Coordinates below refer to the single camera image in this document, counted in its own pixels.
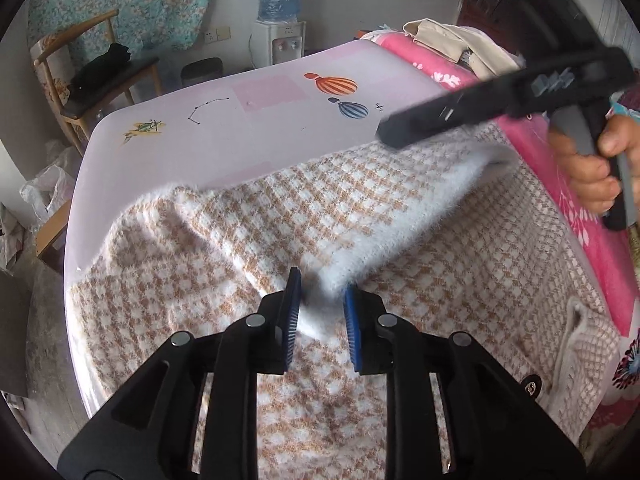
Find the person's right hand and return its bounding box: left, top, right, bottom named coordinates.
left=547, top=114, right=640, bottom=219

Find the beige garment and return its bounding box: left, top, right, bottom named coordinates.
left=402, top=19, right=526, bottom=81

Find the white water dispenser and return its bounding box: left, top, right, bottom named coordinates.
left=250, top=21, right=307, bottom=69

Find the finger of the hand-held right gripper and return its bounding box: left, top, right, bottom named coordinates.
left=376, top=76, right=517, bottom=149

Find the pink floral blanket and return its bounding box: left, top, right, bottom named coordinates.
left=360, top=30, right=640, bottom=461

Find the beige white checked coat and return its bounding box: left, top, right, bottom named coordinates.
left=65, top=125, right=623, bottom=480

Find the small wooden stool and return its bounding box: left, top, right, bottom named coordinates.
left=35, top=200, right=71, bottom=261

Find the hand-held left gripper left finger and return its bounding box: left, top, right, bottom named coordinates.
left=57, top=266, right=303, bottom=480

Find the black bag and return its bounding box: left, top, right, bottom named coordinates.
left=67, top=42, right=132, bottom=101

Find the clear plastic bag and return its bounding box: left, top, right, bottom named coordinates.
left=20, top=147, right=81, bottom=223

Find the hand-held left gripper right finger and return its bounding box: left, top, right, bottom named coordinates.
left=342, top=284, right=586, bottom=480

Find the dark red wooden door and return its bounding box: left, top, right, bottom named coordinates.
left=457, top=0, right=507, bottom=28

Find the wooden chair with dark seat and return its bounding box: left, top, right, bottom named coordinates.
left=32, top=9, right=163, bottom=156

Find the floral wrapped board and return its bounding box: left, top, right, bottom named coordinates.
left=31, top=35, right=67, bottom=111

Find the pink printed bed sheet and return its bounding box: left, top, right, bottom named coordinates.
left=62, top=40, right=451, bottom=421

